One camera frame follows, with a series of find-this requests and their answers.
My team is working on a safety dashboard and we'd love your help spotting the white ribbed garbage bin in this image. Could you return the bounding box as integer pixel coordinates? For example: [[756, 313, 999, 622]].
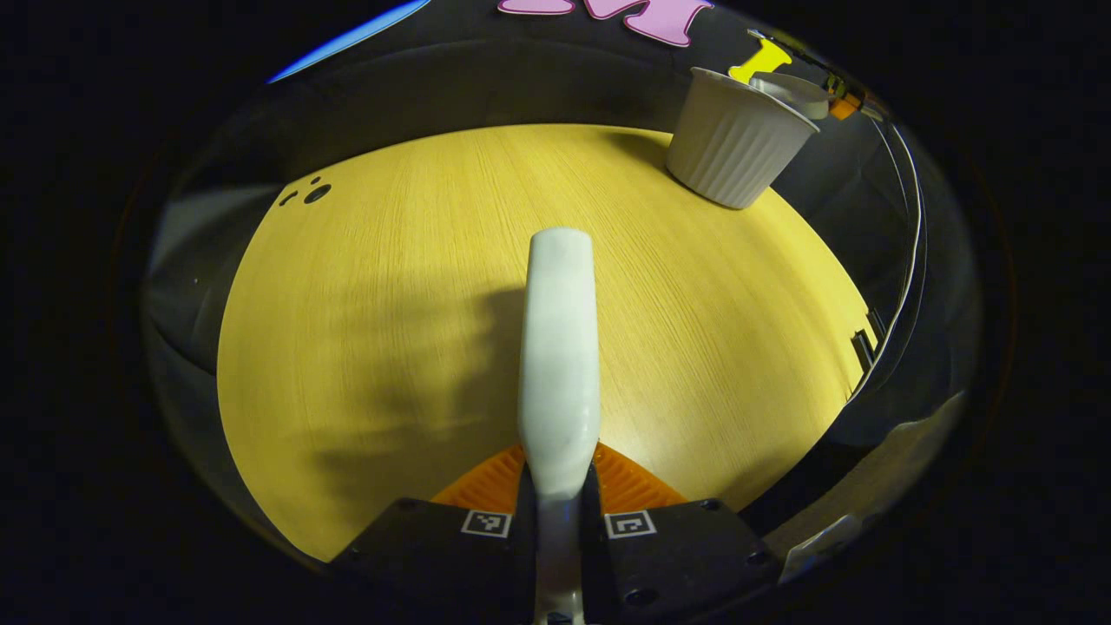
[[666, 67, 821, 211]]

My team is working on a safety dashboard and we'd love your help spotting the grey plastic dustpan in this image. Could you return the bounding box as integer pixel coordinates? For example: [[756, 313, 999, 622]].
[[748, 72, 831, 121]]

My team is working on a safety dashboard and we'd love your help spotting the thin white cable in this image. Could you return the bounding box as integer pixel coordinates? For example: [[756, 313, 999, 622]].
[[846, 111, 928, 405]]

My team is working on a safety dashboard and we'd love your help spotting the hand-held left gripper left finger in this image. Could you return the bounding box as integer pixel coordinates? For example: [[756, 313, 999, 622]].
[[330, 443, 537, 625]]

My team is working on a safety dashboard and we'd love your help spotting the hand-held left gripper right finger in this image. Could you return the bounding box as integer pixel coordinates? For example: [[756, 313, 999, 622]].
[[580, 441, 778, 625]]

